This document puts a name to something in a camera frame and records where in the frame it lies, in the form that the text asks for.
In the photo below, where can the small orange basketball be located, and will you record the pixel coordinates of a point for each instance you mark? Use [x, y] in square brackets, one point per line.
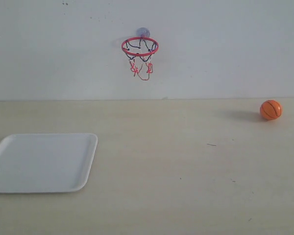
[271, 110]

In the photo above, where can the red mini basketball hoop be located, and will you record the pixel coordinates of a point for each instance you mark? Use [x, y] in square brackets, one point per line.
[139, 52]

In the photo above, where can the clear suction cup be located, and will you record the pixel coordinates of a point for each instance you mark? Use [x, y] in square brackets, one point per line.
[143, 32]

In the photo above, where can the white plastic tray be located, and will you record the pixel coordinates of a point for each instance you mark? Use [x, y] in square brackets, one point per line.
[46, 163]

